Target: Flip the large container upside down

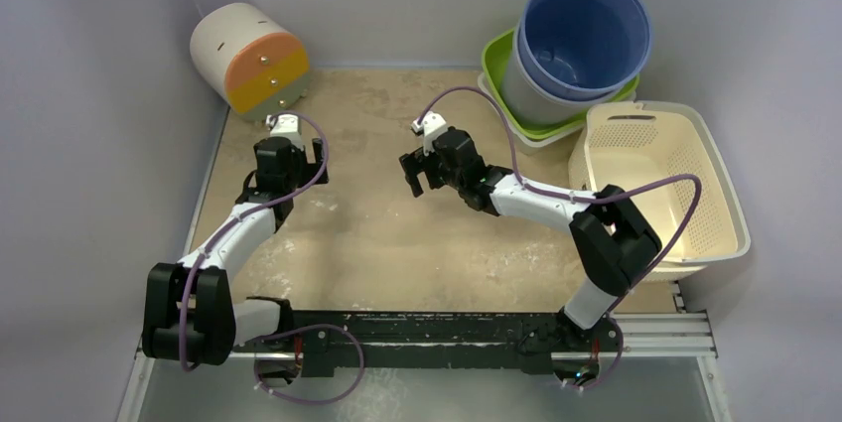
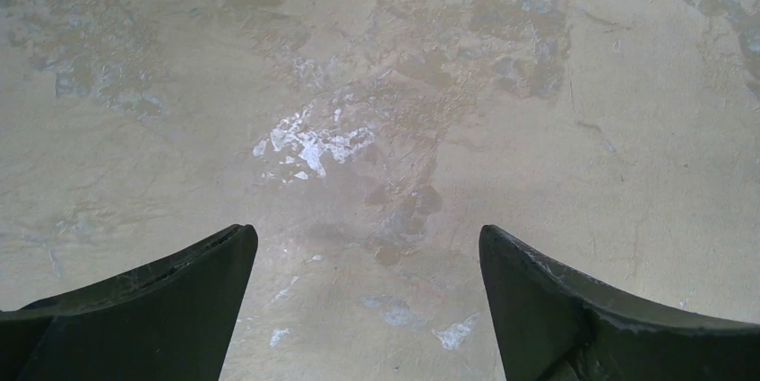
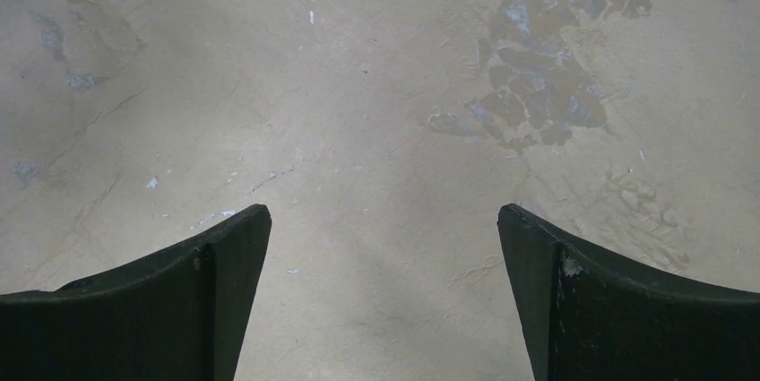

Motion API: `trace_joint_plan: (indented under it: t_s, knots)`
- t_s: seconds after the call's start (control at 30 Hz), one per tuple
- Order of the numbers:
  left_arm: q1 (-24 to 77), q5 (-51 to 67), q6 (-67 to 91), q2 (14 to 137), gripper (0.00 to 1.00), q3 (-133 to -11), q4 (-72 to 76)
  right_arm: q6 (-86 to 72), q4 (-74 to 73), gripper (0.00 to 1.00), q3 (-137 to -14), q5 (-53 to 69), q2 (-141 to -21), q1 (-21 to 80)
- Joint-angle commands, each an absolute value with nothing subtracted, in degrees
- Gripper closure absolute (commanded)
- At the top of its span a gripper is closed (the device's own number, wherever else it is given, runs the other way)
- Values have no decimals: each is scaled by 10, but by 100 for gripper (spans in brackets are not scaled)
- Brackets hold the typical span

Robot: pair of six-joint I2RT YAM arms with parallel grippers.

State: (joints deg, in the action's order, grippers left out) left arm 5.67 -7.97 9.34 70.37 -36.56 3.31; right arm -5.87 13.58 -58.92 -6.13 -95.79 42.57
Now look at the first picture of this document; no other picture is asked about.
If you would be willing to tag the green plastic tray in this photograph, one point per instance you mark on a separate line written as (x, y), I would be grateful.
(494, 59)

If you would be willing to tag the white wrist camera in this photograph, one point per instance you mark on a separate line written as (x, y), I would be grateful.
(429, 128)
(286, 126)

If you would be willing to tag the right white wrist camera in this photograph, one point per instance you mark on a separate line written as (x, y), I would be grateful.
(429, 128)

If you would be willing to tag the large cream laundry basket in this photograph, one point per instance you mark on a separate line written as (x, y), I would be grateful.
(630, 144)

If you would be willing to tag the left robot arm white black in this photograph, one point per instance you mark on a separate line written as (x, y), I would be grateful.
(189, 314)

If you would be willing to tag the grey plastic bucket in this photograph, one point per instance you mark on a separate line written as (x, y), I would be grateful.
(532, 106)

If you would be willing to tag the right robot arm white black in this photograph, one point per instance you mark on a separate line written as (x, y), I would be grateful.
(614, 241)

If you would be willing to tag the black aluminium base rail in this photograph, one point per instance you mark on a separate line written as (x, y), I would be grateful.
(288, 346)

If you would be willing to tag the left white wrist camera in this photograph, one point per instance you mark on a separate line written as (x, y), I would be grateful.
(286, 126)

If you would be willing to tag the round drawer cabinet orange yellow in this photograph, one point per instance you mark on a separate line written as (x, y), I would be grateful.
(253, 63)

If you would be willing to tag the blue plastic bucket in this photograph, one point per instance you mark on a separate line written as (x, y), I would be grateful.
(580, 50)

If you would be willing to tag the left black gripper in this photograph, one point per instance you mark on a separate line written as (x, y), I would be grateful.
(309, 170)

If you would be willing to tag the small white perforated basket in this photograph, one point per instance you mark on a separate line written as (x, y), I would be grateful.
(529, 146)

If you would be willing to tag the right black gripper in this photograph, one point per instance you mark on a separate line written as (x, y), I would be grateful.
(424, 167)

